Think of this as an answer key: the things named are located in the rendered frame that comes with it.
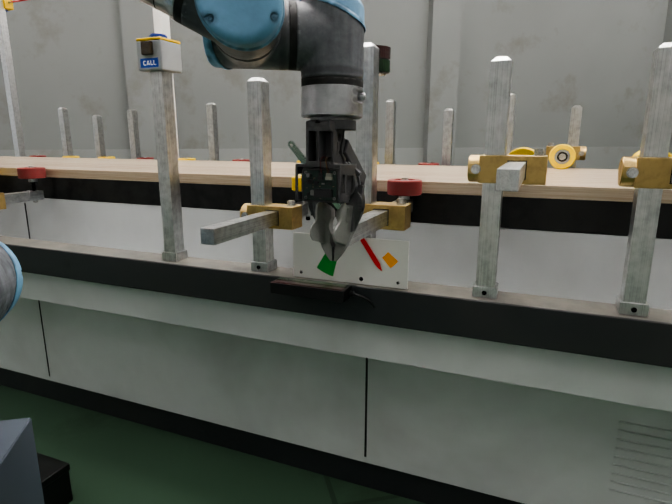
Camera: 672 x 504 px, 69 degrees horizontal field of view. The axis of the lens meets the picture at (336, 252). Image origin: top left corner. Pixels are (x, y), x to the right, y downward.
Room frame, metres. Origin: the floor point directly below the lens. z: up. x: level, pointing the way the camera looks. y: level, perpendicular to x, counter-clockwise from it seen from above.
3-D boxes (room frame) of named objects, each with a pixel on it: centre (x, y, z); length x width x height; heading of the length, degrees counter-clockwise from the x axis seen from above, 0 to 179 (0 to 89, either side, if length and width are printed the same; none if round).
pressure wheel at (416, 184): (1.15, -0.16, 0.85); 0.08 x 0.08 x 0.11
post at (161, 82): (1.21, 0.41, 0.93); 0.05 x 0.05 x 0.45; 68
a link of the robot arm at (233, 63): (0.73, 0.12, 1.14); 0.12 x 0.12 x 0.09; 8
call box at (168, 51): (1.21, 0.41, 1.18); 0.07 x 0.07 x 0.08; 68
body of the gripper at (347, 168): (0.74, 0.01, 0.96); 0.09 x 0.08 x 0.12; 157
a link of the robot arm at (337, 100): (0.75, 0.00, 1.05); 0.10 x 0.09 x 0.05; 67
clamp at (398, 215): (1.01, -0.08, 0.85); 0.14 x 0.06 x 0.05; 68
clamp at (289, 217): (1.11, 0.15, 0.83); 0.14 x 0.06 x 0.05; 68
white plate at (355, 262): (1.01, -0.03, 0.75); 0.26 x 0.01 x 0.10; 68
